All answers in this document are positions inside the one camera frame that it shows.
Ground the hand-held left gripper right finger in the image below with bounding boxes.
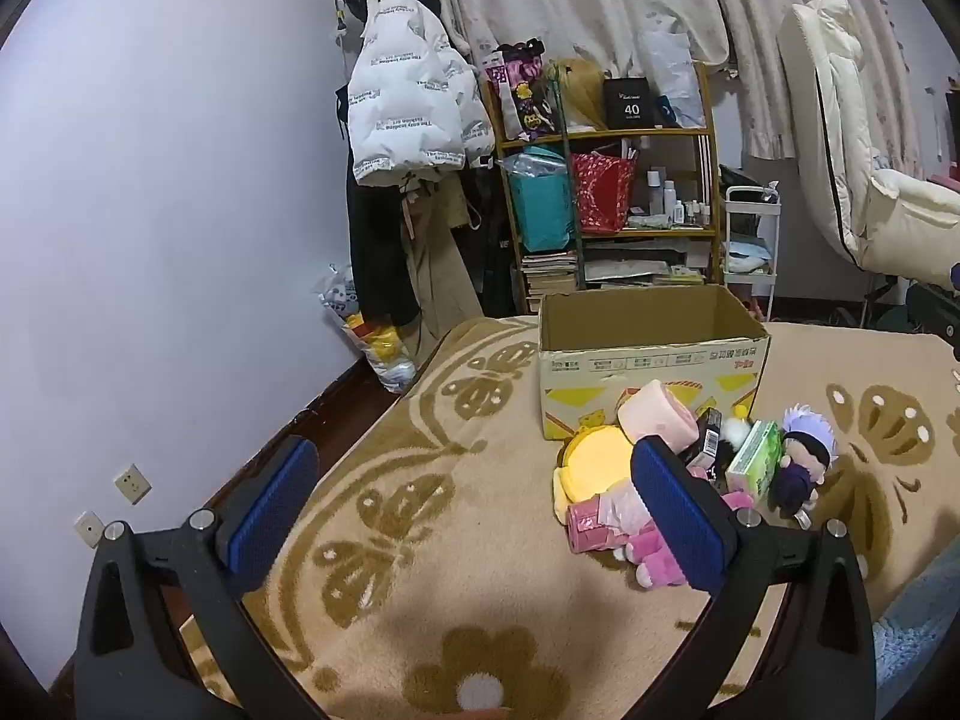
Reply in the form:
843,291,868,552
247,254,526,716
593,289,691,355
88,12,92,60
632,439,878,720

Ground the white-haired purple plush doll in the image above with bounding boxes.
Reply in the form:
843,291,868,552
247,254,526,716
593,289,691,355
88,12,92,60
766,405,839,530

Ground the group of white bottles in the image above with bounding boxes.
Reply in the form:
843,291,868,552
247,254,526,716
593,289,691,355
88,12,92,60
645,169,713,226

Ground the black garment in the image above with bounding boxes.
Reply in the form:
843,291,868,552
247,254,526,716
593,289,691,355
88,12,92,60
465,157,518,316

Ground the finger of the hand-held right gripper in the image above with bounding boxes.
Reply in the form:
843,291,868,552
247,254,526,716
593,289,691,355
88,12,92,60
906,261,960,362

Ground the beige coat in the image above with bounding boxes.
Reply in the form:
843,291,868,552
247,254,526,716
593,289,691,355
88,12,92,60
401,172,485,361

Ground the light blue fluffy cloth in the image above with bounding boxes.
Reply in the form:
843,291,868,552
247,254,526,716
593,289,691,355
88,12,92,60
874,562,960,720

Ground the teal bag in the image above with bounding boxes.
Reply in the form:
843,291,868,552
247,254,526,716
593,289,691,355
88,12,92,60
502,146,577,252

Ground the black packet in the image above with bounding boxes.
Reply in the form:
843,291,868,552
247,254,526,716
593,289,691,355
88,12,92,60
679,406,725,470

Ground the cardboard box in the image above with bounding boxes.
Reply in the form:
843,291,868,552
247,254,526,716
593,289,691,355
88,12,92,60
538,285,773,443

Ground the wooden shelf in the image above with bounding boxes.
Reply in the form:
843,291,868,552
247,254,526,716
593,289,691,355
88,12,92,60
480,60,721,316

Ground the blonde wig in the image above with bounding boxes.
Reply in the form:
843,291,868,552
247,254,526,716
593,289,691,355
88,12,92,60
551,58,610,132

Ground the white fluffy plush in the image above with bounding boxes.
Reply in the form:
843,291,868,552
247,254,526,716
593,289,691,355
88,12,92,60
720,403,753,445

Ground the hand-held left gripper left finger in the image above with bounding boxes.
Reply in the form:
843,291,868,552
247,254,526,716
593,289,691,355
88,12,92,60
73,435,320,720

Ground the pink swirl roll plush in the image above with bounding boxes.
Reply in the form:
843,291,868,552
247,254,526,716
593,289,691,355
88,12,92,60
616,381,702,455

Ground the pink dress doll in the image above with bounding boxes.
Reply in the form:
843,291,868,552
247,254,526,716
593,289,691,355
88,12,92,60
566,476,676,563

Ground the white puffer jacket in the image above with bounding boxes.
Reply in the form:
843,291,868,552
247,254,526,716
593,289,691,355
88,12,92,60
349,0,496,188

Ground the black box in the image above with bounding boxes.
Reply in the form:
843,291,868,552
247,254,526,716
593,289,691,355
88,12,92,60
602,76,661,130

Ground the folded pale blue cloth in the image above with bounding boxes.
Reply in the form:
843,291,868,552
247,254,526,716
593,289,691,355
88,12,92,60
724,240,770,275

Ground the yellow round plush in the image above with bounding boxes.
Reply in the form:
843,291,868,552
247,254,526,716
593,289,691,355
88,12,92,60
553,424,646,522

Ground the black coat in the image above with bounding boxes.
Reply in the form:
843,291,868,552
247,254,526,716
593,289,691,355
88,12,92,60
346,157,421,327

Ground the green tissue pack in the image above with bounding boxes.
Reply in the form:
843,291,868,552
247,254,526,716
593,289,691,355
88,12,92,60
726,420,785,500

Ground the pink bear plush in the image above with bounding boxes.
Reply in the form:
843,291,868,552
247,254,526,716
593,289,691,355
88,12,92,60
615,465,757,590

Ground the green pole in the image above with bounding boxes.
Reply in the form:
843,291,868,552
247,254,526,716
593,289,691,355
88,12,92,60
551,64,590,293

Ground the white trolley cart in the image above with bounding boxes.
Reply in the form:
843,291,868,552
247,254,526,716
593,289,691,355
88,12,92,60
720,180,782,323

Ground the red bag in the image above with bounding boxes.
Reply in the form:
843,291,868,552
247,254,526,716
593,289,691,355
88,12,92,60
570,152,638,235

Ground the white plastic bag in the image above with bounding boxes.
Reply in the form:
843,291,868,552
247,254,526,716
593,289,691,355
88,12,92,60
636,26,706,128

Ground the clear plastic bag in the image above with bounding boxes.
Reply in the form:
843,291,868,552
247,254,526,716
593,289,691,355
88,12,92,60
315,262,417,395

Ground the black and pink patterned bag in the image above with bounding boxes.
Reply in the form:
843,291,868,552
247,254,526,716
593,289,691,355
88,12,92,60
484,37,560,142

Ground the white recliner chair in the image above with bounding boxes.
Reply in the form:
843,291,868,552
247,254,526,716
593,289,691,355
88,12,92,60
776,0,960,293

